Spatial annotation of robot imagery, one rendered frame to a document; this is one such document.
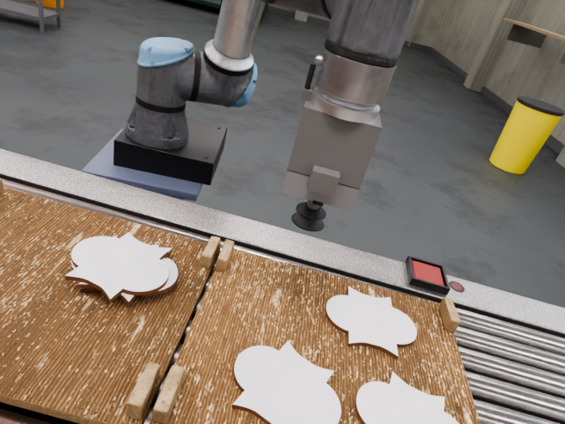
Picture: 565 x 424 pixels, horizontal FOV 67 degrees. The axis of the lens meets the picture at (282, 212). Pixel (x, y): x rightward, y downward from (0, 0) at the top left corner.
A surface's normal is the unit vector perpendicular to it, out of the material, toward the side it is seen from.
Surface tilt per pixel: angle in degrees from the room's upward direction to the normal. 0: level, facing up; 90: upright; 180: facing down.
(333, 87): 90
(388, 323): 0
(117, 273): 0
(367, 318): 0
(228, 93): 108
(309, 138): 90
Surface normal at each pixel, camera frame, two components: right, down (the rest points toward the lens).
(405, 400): 0.22, -0.82
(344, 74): -0.42, 0.40
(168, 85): 0.29, 0.60
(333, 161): -0.13, 0.51
